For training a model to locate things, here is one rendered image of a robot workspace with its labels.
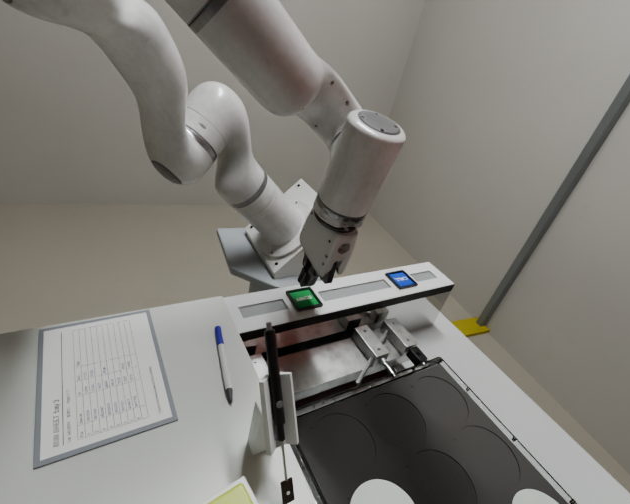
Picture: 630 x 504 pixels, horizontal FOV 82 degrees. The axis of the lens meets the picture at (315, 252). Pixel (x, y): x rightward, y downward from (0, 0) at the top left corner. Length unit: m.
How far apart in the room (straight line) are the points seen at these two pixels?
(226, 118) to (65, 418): 0.58
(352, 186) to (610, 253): 1.78
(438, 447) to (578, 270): 1.68
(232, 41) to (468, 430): 0.67
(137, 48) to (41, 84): 2.17
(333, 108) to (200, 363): 0.43
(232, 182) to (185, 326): 0.36
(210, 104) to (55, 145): 2.15
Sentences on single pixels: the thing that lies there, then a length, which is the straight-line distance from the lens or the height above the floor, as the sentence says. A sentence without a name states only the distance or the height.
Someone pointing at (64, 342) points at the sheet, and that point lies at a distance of 0.64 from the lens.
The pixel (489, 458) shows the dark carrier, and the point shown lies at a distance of 0.73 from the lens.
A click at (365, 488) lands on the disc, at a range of 0.61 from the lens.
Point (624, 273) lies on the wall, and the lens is 2.16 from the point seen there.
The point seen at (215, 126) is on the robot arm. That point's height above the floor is 1.20.
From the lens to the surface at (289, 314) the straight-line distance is 0.68.
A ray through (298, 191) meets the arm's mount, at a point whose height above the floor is 0.98.
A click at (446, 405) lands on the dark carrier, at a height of 0.90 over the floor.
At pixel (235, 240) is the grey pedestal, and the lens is 1.12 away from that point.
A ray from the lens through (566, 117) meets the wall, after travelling 2.33.
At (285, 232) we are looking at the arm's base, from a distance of 0.96.
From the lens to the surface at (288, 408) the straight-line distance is 0.43.
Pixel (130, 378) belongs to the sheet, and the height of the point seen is 0.97.
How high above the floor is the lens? 1.42
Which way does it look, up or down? 32 degrees down
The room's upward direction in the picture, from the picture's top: 14 degrees clockwise
